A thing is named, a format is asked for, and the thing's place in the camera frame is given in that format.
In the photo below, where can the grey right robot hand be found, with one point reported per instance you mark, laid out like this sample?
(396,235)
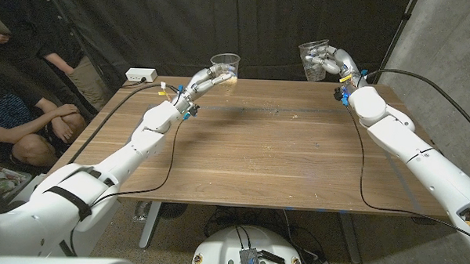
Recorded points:
(337,63)

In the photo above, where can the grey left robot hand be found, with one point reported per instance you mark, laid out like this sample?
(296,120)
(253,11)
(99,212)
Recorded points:
(199,85)

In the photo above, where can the sugar-filled clear plastic cup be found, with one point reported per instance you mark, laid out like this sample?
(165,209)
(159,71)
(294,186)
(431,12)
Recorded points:
(311,66)

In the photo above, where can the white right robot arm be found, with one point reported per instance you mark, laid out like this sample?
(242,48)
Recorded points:
(414,154)

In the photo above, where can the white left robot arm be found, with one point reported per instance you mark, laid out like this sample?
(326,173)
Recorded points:
(100,174)

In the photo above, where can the black backdrop curtain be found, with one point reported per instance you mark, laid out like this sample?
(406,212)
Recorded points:
(183,28)

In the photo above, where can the white power strip box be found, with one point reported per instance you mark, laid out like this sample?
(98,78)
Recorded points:
(141,74)

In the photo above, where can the black backdrop stand pole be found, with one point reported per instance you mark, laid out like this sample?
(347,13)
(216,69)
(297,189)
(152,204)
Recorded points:
(406,15)
(78,36)

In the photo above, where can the black floor fan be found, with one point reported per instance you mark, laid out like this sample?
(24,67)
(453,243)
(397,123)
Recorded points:
(173,210)

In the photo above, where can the white table leg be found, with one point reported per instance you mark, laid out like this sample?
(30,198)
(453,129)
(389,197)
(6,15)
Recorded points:
(149,227)
(350,240)

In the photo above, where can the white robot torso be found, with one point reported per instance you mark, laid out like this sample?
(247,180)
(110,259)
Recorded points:
(223,245)

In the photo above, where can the person in khaki trousers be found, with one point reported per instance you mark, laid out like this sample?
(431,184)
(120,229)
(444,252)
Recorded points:
(46,31)

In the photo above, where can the seated person blue patterned shirt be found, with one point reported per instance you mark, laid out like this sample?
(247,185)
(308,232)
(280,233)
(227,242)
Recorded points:
(8,112)

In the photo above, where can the floral patterned cloth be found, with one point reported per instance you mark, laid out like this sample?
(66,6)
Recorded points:
(2,176)

